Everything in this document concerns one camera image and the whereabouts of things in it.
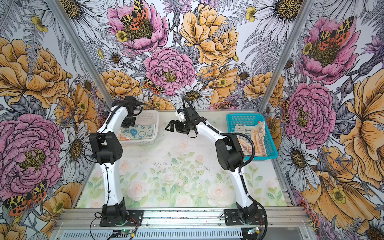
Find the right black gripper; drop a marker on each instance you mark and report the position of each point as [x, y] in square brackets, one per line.
[178, 128]

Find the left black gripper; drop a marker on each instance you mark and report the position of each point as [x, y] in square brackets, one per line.
[131, 123]

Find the white plastic basket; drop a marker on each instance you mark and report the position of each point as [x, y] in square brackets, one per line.
[144, 118]

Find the blue and cream towel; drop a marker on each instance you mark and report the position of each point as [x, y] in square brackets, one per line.
[138, 132]

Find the pink and cream towel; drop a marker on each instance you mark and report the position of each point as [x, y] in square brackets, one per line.
[256, 134]

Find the teal plastic basket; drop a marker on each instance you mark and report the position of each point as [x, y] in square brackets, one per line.
[251, 119]

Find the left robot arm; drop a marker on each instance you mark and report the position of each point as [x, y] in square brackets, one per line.
[107, 151]

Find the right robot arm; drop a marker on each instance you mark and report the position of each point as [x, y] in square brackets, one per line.
[229, 154]

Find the green circuit board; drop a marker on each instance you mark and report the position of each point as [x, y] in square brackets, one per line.
[130, 232]

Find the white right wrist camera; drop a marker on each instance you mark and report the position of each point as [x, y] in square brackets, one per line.
[180, 115]

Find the left aluminium corner post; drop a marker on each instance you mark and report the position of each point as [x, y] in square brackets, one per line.
[69, 29]

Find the aluminium corner post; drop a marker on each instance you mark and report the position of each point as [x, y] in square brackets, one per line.
[299, 24]
[69, 29]

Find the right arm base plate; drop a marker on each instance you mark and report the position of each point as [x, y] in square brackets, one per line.
[238, 217]

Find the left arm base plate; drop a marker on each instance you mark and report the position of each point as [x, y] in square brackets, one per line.
[131, 218]

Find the aluminium front rail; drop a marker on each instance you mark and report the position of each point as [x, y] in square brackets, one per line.
[284, 223]

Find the right aluminium corner post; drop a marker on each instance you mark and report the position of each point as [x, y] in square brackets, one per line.
[299, 24]

